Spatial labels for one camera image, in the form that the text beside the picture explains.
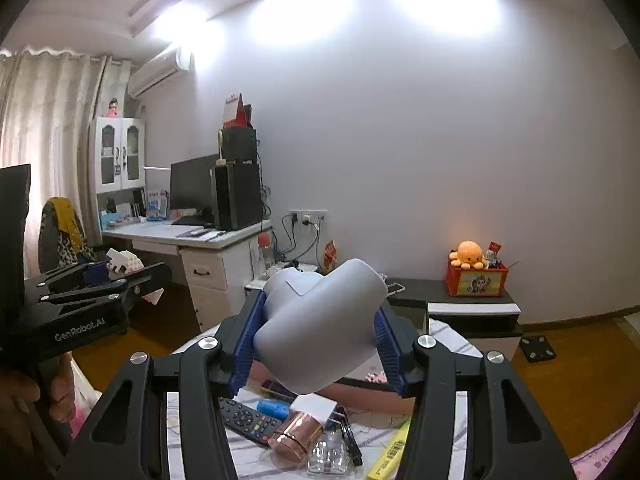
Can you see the white plastic holder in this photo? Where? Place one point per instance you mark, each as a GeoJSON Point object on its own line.
{"type": "Point", "coordinates": [320, 335]}

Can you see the white desk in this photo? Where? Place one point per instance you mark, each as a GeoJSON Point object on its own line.
{"type": "Point", "coordinates": [220, 270]}

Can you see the orange octopus plush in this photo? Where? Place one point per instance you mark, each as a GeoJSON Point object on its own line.
{"type": "Point", "coordinates": [470, 254]}

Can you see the white glass-door cabinet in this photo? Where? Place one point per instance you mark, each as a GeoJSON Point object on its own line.
{"type": "Point", "coordinates": [117, 125]}

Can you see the clear glass bottle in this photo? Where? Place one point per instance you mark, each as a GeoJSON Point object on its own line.
{"type": "Point", "coordinates": [330, 455]}

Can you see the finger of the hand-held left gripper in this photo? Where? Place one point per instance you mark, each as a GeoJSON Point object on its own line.
{"type": "Point", "coordinates": [145, 282]}
{"type": "Point", "coordinates": [95, 274]}

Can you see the blue highlighter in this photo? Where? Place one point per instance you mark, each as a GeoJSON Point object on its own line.
{"type": "Point", "coordinates": [274, 408]}

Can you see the red desk calendar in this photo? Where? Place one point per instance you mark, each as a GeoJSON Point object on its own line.
{"type": "Point", "coordinates": [240, 115]}

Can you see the small white box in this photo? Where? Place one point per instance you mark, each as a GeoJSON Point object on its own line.
{"type": "Point", "coordinates": [312, 406]}

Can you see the wooden stand ornament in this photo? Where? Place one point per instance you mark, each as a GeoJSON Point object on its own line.
{"type": "Point", "coordinates": [221, 150]}

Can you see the black speaker box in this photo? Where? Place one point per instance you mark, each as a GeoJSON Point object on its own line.
{"type": "Point", "coordinates": [240, 145]}

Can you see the office chair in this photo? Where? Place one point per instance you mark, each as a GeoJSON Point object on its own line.
{"type": "Point", "coordinates": [50, 250]}

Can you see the red printed box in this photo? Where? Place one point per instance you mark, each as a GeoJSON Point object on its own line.
{"type": "Point", "coordinates": [475, 282]}

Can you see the rose gold cylinder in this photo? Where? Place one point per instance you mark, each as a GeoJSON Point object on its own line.
{"type": "Point", "coordinates": [295, 437]}

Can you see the black mouse pad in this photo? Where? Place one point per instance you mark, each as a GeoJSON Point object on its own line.
{"type": "Point", "coordinates": [197, 233]}

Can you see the person's left hand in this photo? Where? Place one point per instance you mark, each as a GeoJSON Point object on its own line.
{"type": "Point", "coordinates": [17, 395]}

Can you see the white desk lamp bar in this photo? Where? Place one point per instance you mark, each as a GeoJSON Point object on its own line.
{"type": "Point", "coordinates": [157, 167]}

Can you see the beige curtain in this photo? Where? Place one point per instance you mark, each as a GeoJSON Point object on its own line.
{"type": "Point", "coordinates": [50, 125]}

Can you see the white wall socket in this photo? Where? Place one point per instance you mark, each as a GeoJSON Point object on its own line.
{"type": "Point", "coordinates": [300, 216]}

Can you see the blue white carton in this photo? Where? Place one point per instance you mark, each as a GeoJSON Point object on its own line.
{"type": "Point", "coordinates": [157, 205]}

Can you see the white pink block toy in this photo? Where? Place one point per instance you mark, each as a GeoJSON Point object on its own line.
{"type": "Point", "coordinates": [125, 260]}

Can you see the small doll figure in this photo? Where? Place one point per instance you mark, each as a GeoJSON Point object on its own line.
{"type": "Point", "coordinates": [113, 108]}

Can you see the black remote control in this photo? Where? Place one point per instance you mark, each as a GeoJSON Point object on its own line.
{"type": "Point", "coordinates": [245, 420]}

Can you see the red tag toy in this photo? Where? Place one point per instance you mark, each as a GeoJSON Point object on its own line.
{"type": "Point", "coordinates": [494, 250]}

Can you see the pink printed bedsheet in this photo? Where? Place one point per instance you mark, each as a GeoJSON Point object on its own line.
{"type": "Point", "coordinates": [600, 465]}

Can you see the red snack bag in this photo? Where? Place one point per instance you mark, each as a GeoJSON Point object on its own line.
{"type": "Point", "coordinates": [331, 256]}

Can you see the black computer monitor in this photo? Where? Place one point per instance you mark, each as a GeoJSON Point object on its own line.
{"type": "Point", "coordinates": [192, 182]}

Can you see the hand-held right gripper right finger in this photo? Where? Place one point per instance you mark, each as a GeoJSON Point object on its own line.
{"type": "Point", "coordinates": [390, 355]}

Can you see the leopard print cloth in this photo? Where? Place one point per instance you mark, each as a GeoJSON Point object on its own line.
{"type": "Point", "coordinates": [67, 255]}

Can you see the yellow cloth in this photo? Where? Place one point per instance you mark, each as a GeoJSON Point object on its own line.
{"type": "Point", "coordinates": [65, 210]}

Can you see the white air conditioner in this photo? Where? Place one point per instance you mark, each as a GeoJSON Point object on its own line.
{"type": "Point", "coordinates": [155, 72]}

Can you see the black hair clip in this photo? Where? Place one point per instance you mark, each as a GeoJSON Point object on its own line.
{"type": "Point", "coordinates": [352, 442]}

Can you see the white quilted tablecloth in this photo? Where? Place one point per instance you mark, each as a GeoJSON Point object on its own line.
{"type": "Point", "coordinates": [260, 465]}

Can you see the smartphone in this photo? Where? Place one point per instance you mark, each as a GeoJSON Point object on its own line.
{"type": "Point", "coordinates": [396, 288]}

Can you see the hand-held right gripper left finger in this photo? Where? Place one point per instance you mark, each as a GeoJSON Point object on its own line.
{"type": "Point", "coordinates": [247, 355]}

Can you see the bottle with orange cap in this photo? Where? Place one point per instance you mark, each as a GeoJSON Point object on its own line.
{"type": "Point", "coordinates": [266, 252]}

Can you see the yellow highlighter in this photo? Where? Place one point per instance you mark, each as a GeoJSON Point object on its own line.
{"type": "Point", "coordinates": [390, 457]}

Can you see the black bathroom scale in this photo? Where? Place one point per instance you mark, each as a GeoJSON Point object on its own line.
{"type": "Point", "coordinates": [537, 348]}

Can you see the black computer tower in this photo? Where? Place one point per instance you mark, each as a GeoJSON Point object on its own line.
{"type": "Point", "coordinates": [240, 195]}

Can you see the pink storage box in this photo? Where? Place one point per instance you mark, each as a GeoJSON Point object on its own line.
{"type": "Point", "coordinates": [360, 400]}

